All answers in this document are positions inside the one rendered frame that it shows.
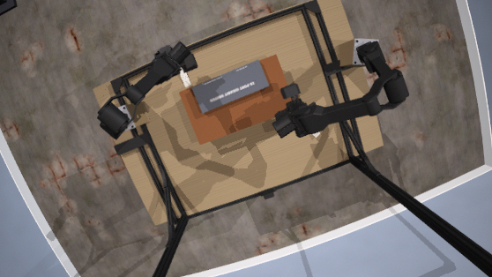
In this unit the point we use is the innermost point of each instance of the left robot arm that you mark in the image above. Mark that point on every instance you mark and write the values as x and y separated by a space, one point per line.
112 118

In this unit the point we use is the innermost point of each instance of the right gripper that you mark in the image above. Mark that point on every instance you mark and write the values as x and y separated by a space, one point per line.
291 91

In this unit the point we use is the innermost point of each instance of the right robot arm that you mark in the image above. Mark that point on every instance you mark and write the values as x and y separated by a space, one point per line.
314 118

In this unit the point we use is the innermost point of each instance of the dark brown low bench with grey legs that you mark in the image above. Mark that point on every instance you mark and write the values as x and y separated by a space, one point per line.
239 114

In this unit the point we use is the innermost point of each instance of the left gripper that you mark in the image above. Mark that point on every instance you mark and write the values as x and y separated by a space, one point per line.
190 63

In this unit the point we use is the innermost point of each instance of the grey network switch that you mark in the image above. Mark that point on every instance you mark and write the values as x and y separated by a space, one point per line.
230 86

